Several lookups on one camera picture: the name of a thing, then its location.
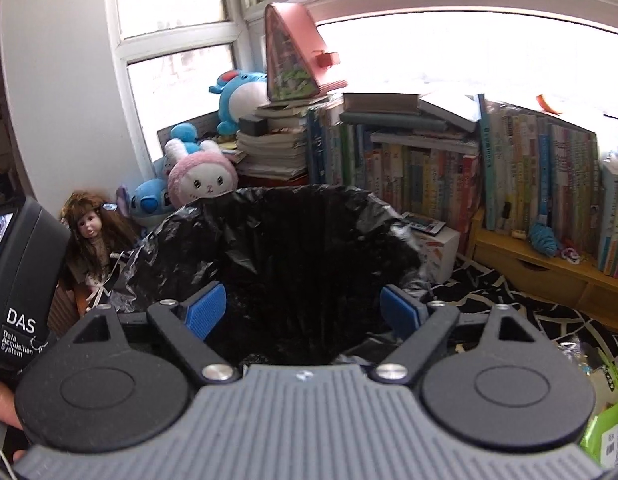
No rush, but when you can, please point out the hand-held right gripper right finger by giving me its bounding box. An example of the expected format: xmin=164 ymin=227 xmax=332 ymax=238
xmin=369 ymin=285 xmax=544 ymax=386

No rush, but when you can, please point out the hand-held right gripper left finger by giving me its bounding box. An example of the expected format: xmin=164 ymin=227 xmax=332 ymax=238
xmin=72 ymin=281 xmax=240 ymax=387

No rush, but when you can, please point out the bin with black plastic bag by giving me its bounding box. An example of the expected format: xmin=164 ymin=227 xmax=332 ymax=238
xmin=112 ymin=185 xmax=435 ymax=366

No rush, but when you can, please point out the bright green snack packet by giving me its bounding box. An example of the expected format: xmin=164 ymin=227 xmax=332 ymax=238
xmin=579 ymin=350 xmax=618 ymax=477

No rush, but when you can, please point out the person's left hand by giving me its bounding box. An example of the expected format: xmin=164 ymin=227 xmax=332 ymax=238
xmin=0 ymin=379 xmax=25 ymax=431

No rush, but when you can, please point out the pink ribbed suitcase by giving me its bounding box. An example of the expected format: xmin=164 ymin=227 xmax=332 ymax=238
xmin=48 ymin=286 xmax=93 ymax=334

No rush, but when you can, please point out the white cardboard box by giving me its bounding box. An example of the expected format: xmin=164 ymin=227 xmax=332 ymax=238
xmin=411 ymin=225 xmax=461 ymax=283

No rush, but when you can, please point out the brown-haired doll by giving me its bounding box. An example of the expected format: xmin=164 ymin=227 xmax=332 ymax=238
xmin=59 ymin=190 xmax=140 ymax=311

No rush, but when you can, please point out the blue alien plush toy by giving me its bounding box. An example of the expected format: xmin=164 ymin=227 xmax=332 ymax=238
xmin=116 ymin=177 xmax=177 ymax=221

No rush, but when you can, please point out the pink bunny plush toy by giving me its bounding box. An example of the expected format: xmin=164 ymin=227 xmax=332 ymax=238
xmin=164 ymin=140 xmax=240 ymax=211

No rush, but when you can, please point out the yellow wooden shelf with drawers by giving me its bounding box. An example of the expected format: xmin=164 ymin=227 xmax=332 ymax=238
xmin=469 ymin=207 xmax=618 ymax=336

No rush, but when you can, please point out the blue yarn ball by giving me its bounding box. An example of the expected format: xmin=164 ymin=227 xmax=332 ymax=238
xmin=528 ymin=222 xmax=563 ymax=257

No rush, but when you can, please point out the white flat book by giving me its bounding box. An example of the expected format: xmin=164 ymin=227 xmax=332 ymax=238
xmin=370 ymin=130 xmax=480 ymax=157

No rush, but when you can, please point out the pile of flat books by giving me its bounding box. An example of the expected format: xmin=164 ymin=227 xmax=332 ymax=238
xmin=234 ymin=95 xmax=340 ymax=181

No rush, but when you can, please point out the small light blue plush toy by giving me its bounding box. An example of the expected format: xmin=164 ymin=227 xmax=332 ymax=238
xmin=164 ymin=124 xmax=210 ymax=161

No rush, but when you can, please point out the teal flat book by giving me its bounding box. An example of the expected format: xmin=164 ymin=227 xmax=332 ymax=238
xmin=339 ymin=111 xmax=456 ymax=134

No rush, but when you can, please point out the grey gridded board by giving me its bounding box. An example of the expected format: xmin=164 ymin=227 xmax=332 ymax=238
xmin=156 ymin=110 xmax=225 ymax=161

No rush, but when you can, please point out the small black box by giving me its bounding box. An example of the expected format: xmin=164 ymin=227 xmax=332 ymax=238
xmin=239 ymin=116 xmax=268 ymax=137

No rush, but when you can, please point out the row of upright books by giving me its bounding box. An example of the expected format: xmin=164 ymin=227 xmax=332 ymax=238
xmin=306 ymin=92 xmax=618 ymax=281

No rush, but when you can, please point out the thick grey flat book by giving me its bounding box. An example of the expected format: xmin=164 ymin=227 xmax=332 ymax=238
xmin=343 ymin=92 xmax=421 ymax=114

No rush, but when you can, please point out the blue white whale plush toy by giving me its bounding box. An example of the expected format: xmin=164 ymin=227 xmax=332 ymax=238
xmin=209 ymin=70 xmax=270 ymax=136

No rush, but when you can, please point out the small orange object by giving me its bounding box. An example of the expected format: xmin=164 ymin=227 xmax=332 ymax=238
xmin=535 ymin=93 xmax=566 ymax=114

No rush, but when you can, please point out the pink triangular toy house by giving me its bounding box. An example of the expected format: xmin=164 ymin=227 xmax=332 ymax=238
xmin=264 ymin=2 xmax=350 ymax=106

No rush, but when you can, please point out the white window frame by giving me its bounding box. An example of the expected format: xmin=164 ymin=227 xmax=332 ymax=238
xmin=106 ymin=0 xmax=618 ymax=161

